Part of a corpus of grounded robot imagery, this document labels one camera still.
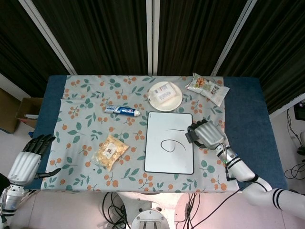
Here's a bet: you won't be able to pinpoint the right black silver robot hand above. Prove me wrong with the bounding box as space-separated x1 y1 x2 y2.
185 119 227 151

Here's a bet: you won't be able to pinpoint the white round plate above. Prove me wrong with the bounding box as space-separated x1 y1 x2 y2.
147 81 183 112

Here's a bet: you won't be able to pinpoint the white wrapped packet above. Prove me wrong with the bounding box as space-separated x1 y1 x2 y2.
152 81 181 104

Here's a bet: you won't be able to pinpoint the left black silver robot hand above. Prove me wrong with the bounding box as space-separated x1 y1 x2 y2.
7 134 61 187

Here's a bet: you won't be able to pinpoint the white whiteboard black rim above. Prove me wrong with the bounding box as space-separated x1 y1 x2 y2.
143 111 195 175

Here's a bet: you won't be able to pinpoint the small open cardboard box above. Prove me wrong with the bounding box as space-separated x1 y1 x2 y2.
15 97 43 129

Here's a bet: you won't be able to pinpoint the blue table cover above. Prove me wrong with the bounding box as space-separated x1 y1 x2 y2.
30 75 288 194

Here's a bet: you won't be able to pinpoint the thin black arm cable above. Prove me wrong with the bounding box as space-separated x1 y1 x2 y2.
190 187 246 225

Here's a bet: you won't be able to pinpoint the white metal frame post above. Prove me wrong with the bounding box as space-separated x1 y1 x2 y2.
19 0 77 75
211 0 258 77
145 0 160 76

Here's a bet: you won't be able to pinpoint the white green snack bag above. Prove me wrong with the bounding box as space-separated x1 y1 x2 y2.
185 73 230 107

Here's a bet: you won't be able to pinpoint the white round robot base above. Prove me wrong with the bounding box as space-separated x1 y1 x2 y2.
130 209 170 229

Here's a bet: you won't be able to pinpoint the dark grey whiteboard eraser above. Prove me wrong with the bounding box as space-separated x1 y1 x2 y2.
185 131 198 144

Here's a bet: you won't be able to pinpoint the black floor cable bundle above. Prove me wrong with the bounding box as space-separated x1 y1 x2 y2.
102 192 131 229
175 192 199 229

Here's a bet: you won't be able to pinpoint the large brown cardboard box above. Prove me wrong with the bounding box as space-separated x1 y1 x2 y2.
0 88 21 134

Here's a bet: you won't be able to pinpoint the floral grey tablecloth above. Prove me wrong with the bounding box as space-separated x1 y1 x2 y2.
41 74 240 193

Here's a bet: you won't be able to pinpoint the blue white toothpaste tube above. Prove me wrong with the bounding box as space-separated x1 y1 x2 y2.
104 104 141 117

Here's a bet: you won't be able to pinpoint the black pleated curtain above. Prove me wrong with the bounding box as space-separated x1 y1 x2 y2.
0 0 70 96
32 0 150 76
157 0 248 76
215 0 305 115

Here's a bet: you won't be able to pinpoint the clear bag yellow snacks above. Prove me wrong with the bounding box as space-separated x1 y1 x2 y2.
91 134 130 172

